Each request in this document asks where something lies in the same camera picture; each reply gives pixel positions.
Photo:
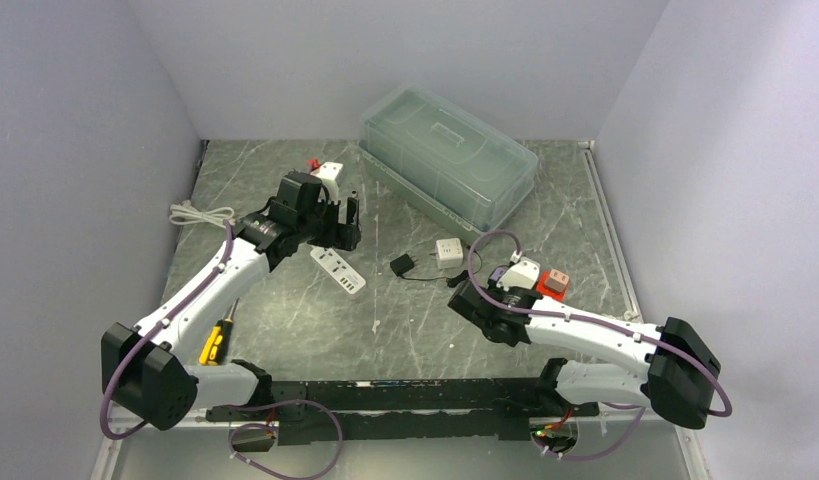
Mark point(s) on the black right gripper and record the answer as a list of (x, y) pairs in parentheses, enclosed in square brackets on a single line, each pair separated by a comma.
[(497, 290)]

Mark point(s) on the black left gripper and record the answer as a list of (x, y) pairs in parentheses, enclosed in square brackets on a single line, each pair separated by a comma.
[(342, 236)]

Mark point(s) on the white USB socket strip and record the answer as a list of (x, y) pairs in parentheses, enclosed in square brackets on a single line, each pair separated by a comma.
[(339, 270)]

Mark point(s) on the red power socket cube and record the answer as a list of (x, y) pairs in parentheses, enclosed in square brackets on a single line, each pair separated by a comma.
[(540, 288)]

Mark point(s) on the black TP-Link power adapter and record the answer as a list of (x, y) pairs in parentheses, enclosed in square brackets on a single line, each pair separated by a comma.
[(404, 264)]

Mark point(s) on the white tiger cube socket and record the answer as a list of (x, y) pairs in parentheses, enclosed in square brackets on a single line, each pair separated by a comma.
[(449, 253)]

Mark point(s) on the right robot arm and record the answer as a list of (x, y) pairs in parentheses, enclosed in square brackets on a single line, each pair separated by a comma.
[(666, 368)]

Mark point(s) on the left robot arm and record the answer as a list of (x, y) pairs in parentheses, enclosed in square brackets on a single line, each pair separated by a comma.
[(147, 368)]

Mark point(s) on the purple USB hub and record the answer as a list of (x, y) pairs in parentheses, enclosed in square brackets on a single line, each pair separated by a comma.
[(498, 275)]

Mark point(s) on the pink USB adapter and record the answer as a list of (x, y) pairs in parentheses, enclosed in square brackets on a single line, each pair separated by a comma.
[(556, 281)]

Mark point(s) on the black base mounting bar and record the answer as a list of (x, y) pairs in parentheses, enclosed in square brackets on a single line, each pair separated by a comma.
[(504, 408)]

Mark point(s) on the translucent plastic storage box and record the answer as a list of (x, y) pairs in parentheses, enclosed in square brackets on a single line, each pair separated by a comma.
[(465, 175)]

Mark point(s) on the large yellow screwdriver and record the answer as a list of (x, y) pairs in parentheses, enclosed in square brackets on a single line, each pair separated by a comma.
[(216, 346)]

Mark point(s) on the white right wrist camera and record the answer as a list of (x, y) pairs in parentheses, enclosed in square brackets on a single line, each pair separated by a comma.
[(522, 272)]

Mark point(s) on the aluminium frame rail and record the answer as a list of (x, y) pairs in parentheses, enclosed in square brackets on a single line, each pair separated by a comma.
[(586, 153)]

